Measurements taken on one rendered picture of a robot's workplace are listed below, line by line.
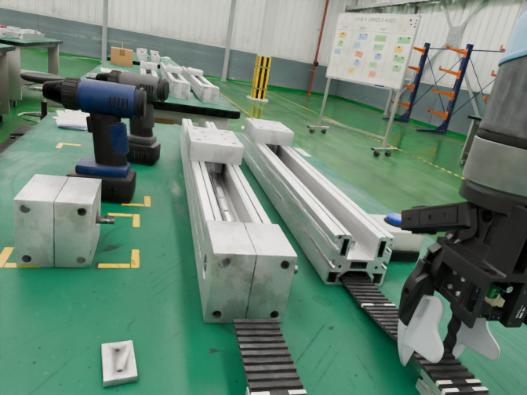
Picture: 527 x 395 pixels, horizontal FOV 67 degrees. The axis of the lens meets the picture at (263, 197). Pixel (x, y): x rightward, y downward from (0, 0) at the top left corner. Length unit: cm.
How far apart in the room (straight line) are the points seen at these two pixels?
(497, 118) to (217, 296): 34
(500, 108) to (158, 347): 40
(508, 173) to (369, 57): 614
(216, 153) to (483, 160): 56
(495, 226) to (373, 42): 614
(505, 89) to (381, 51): 600
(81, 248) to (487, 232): 48
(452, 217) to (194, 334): 31
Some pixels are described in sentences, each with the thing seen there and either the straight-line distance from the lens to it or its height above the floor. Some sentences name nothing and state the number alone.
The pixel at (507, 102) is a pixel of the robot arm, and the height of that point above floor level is 109.
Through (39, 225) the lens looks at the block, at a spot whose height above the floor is 84.
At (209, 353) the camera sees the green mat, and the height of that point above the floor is 78.
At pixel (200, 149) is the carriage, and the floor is 89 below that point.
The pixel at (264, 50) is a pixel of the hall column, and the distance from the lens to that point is 1079.
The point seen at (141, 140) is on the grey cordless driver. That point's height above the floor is 84.
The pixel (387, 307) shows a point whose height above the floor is 80.
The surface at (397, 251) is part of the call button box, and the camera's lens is 77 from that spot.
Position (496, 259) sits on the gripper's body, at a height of 96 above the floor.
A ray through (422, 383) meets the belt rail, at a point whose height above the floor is 79.
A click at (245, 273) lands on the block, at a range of 47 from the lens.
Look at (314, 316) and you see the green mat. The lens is 55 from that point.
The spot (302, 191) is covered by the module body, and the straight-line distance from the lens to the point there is 75.
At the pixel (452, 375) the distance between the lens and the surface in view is 49.
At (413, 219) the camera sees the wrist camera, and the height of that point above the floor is 94.
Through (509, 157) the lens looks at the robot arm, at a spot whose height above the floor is 104.
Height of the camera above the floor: 109
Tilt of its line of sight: 19 degrees down
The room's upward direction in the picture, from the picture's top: 10 degrees clockwise
